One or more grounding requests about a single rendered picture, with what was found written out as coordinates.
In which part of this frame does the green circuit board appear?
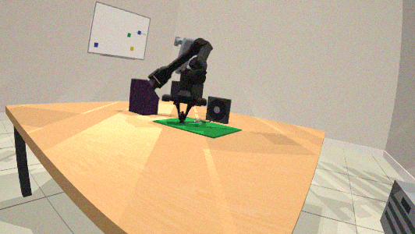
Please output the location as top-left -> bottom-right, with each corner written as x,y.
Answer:
152,117 -> 242,138

